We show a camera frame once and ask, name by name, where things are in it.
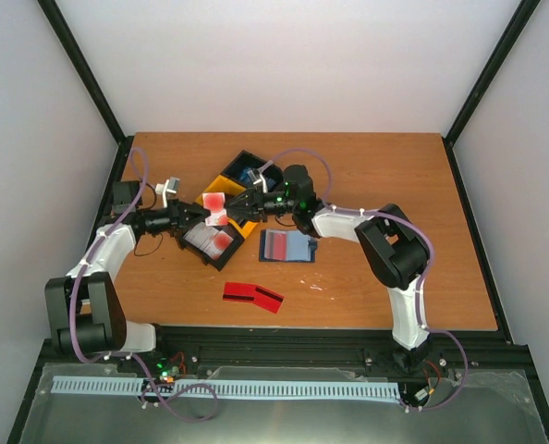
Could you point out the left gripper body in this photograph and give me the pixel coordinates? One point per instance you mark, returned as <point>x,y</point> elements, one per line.
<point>171,222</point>

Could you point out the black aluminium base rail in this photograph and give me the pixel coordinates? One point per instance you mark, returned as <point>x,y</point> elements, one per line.
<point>366,351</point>

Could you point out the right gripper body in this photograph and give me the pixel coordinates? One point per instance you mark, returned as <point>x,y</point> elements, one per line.
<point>280,206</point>

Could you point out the light blue cable duct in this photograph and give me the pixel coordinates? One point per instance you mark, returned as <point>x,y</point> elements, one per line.
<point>236,390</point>

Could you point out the red black-stripe credit card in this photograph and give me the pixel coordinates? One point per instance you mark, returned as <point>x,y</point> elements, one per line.
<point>267,300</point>

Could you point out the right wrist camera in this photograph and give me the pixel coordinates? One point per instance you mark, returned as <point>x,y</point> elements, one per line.
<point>261,183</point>

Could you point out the white red credit card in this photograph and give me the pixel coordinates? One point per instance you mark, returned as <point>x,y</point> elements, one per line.
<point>275,246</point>

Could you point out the right black bin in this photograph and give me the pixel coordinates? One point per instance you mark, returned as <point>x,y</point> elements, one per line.
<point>240,170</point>

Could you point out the yellow middle bin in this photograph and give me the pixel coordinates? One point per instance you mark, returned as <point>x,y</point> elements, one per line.
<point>231,189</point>

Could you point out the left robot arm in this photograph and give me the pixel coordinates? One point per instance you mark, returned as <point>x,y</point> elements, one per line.
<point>84,312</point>

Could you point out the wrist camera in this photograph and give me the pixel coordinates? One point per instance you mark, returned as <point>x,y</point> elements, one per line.
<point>261,183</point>
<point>168,190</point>

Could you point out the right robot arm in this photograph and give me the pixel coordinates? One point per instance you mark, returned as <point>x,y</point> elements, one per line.
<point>397,252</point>

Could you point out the black bin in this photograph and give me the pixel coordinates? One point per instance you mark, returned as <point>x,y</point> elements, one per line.
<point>220,263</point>
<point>240,170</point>

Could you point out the blue card stack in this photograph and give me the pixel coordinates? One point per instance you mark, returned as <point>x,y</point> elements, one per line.
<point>248,177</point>

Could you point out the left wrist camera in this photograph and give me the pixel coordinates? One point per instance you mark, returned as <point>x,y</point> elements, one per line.
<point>168,190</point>

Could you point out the blue leather card holder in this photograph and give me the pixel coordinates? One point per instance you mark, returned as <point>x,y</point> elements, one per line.
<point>301,248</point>

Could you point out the right black frame post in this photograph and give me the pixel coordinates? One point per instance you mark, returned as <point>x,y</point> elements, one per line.
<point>495,61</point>

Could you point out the left black bin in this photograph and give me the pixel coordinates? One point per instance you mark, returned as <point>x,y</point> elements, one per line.
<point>220,263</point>

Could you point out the left black frame post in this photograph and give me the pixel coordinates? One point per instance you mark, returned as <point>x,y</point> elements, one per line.
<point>79,62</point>

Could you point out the black frame post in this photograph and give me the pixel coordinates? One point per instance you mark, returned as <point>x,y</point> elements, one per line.
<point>495,61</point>
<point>79,62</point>

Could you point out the white red card stack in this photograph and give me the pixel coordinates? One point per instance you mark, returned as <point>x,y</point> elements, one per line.
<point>209,240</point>

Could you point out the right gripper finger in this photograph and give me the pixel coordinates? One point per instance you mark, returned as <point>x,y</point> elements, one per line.
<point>243,215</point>
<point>246,201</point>

